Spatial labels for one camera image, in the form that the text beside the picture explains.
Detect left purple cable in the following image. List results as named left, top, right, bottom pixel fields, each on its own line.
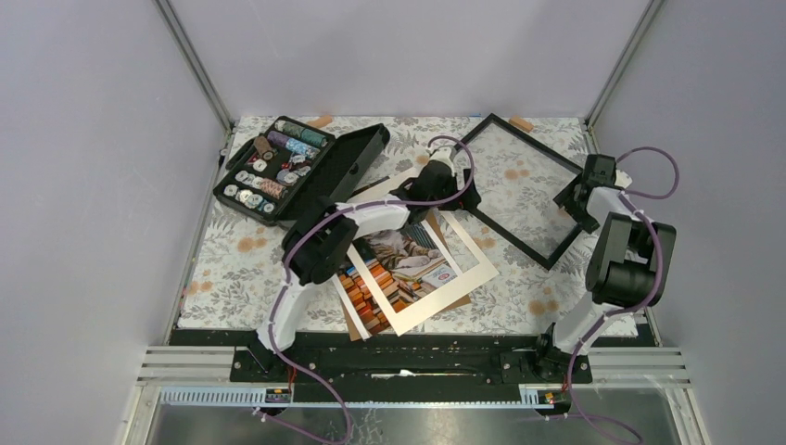
left=252, top=134, right=477, bottom=445

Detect floral patterned table mat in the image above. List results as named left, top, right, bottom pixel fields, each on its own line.
left=178, top=117, right=596, bottom=335

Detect cream paper mat board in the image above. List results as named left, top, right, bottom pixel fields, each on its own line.
left=333, top=210, right=499, bottom=338

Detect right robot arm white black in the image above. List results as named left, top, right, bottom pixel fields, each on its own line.
left=530, top=155, right=677, bottom=382

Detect left wooden cork piece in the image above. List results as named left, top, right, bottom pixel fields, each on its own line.
left=306, top=115, right=333, bottom=129

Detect black open poker chip case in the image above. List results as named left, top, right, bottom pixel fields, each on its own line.
left=213, top=116, right=391, bottom=225

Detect brown cardboard backing board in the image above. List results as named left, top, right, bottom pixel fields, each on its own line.
left=333, top=211, right=470, bottom=340

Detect right wooden cork piece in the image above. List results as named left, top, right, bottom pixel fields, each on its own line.
left=508, top=116, right=535, bottom=134

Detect white slotted cable duct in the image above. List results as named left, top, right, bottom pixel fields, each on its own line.
left=159, top=385, right=558, bottom=411

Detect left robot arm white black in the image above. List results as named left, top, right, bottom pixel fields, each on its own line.
left=251, top=145, right=475, bottom=381

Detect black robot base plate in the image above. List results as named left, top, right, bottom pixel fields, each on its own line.
left=169, top=328, right=656, bottom=404

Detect wooden cork piece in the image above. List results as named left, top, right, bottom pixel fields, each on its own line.
left=508, top=116, right=535, bottom=134
left=306, top=115, right=333, bottom=129

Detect black picture frame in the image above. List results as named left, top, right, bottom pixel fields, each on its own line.
left=463, top=114, right=589, bottom=270

